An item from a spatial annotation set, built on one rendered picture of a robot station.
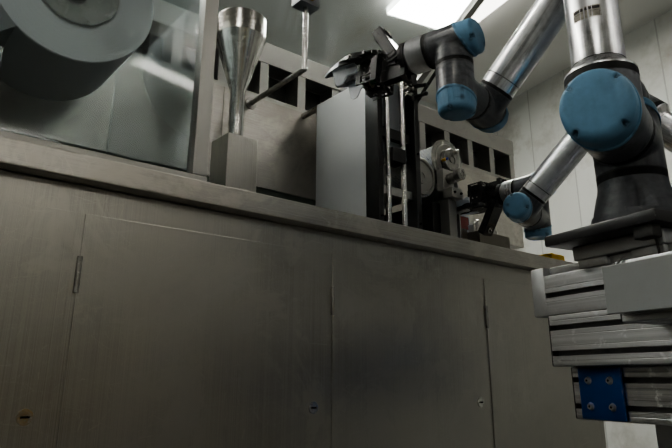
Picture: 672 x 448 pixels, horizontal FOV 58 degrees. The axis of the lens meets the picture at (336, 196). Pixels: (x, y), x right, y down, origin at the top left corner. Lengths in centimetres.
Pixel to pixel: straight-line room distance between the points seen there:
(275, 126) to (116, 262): 109
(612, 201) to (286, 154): 115
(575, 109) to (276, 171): 113
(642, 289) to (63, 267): 82
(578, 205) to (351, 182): 324
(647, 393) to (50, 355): 92
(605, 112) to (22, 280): 90
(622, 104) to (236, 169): 92
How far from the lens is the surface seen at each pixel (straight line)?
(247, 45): 169
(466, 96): 119
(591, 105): 103
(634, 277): 94
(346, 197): 178
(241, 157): 156
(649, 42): 477
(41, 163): 99
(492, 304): 160
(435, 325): 143
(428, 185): 192
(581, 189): 484
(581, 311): 115
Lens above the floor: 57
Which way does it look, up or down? 17 degrees up
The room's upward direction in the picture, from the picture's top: straight up
